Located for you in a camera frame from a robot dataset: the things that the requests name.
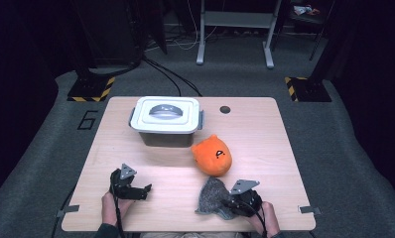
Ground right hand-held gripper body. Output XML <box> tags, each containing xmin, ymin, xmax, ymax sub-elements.
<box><xmin>229</xmin><ymin>178</ymin><xmax>263</xmax><ymax>218</ymax></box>

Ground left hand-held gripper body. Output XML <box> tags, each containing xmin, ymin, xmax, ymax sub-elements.
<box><xmin>109</xmin><ymin>163</ymin><xmax>146</xmax><ymax>200</ymax></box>

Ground grey fluffy cloth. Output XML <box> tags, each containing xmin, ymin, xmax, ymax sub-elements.
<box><xmin>195</xmin><ymin>177</ymin><xmax>244</xmax><ymax>221</ymax></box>

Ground orange plush toy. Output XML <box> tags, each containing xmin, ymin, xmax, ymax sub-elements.
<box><xmin>190</xmin><ymin>134</ymin><xmax>233</xmax><ymax>178</ymax></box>

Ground grey translucent storage box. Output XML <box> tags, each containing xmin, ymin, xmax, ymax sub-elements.
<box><xmin>137</xmin><ymin>130</ymin><xmax>197</xmax><ymax>149</ymax></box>

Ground white box lid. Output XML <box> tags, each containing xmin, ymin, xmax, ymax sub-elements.
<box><xmin>128</xmin><ymin>95</ymin><xmax>205</xmax><ymax>135</ymax></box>

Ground person's left hand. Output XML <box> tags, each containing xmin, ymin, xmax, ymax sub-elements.
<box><xmin>101</xmin><ymin>192</ymin><xmax>134</xmax><ymax>226</ymax></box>

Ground person's right hand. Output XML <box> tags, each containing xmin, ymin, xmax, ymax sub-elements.
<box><xmin>248</xmin><ymin>201</ymin><xmax>281</xmax><ymax>238</ymax></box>

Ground black striped stand base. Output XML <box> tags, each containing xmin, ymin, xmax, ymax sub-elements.
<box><xmin>66</xmin><ymin>76</ymin><xmax>116</xmax><ymax>103</ymax></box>
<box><xmin>284</xmin><ymin>76</ymin><xmax>332</xmax><ymax>103</ymax></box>

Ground dark equipment cart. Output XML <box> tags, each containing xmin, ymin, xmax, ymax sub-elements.
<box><xmin>70</xmin><ymin>0</ymin><xmax>169</xmax><ymax>78</ymax></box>

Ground white metal stand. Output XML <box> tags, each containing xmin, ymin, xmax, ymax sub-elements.
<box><xmin>196</xmin><ymin>0</ymin><xmax>283</xmax><ymax>69</ymax></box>

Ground dark side table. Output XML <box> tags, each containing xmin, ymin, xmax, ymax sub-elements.
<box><xmin>272</xmin><ymin>0</ymin><xmax>330</xmax><ymax>61</ymax></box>

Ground small colourful clutter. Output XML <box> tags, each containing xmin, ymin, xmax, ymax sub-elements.
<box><xmin>293</xmin><ymin>4</ymin><xmax>321</xmax><ymax>17</ymax></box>

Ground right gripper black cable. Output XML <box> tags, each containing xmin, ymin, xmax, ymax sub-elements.
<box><xmin>248</xmin><ymin>200</ymin><xmax>269</xmax><ymax>238</ymax></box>

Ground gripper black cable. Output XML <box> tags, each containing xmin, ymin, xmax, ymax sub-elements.
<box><xmin>248</xmin><ymin>200</ymin><xmax>269</xmax><ymax>238</ymax></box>
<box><xmin>110</xmin><ymin>191</ymin><xmax>126</xmax><ymax>238</ymax></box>

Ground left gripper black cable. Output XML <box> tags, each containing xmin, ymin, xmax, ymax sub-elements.
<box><xmin>110</xmin><ymin>191</ymin><xmax>126</xmax><ymax>238</ymax></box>

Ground black floor cable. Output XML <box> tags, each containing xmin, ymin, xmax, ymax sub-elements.
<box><xmin>142</xmin><ymin>59</ymin><xmax>183</xmax><ymax>97</ymax></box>
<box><xmin>145</xmin><ymin>59</ymin><xmax>203</xmax><ymax>97</ymax></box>

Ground white floor cables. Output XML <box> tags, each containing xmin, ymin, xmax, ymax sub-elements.
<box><xmin>145</xmin><ymin>0</ymin><xmax>219</xmax><ymax>52</ymax></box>

